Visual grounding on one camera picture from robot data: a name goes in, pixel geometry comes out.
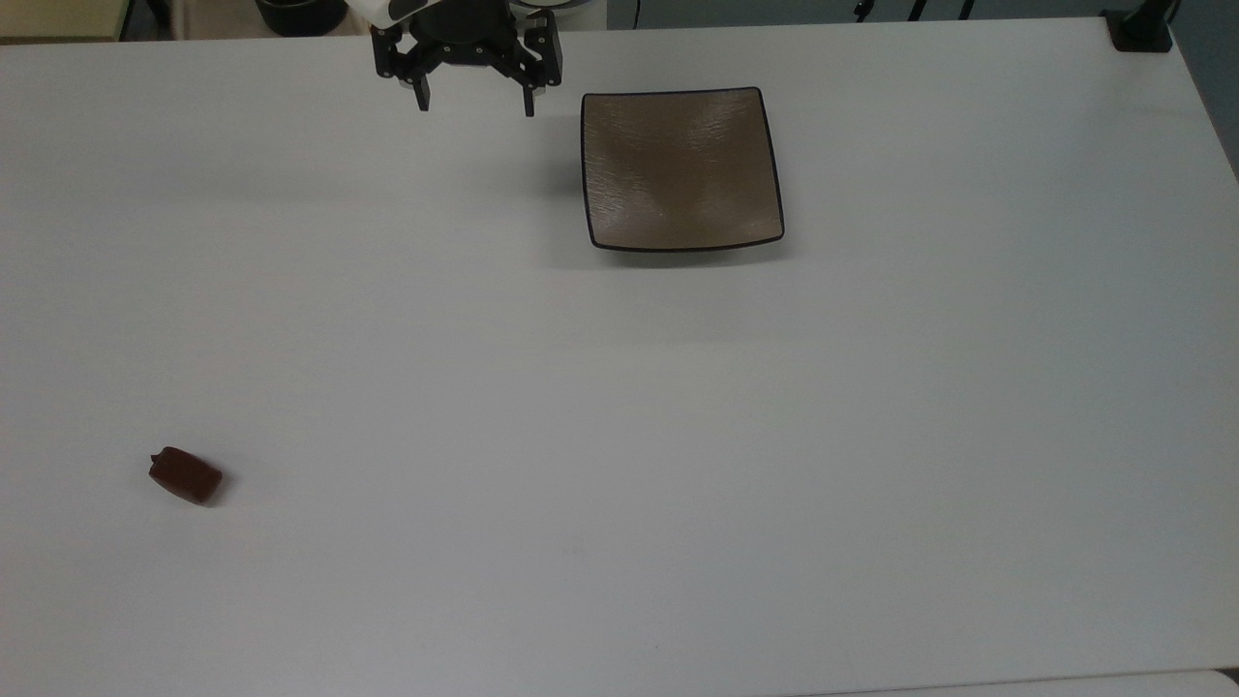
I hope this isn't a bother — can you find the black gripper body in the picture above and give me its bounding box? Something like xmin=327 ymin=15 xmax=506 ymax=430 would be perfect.
xmin=405 ymin=0 xmax=526 ymax=69

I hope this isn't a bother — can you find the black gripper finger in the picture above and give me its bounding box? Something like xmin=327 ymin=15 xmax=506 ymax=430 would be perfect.
xmin=373 ymin=24 xmax=434 ymax=112
xmin=499 ymin=10 xmax=564 ymax=119

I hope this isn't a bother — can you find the small reddish-brown food item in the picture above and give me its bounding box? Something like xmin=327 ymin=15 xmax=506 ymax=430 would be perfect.
xmin=148 ymin=446 xmax=225 ymax=506

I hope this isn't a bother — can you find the black round bin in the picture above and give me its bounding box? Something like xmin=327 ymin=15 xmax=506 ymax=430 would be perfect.
xmin=254 ymin=0 xmax=348 ymax=38

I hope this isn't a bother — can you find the square brown ceramic plate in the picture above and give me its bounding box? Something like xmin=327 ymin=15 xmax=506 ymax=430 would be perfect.
xmin=580 ymin=86 xmax=786 ymax=254

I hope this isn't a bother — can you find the beige furniture piece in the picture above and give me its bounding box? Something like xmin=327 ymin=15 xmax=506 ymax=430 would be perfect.
xmin=0 ymin=0 xmax=133 ymax=45

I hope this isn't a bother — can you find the black table clamp mount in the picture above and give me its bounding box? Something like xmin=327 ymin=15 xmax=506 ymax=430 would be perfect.
xmin=1102 ymin=0 xmax=1184 ymax=53

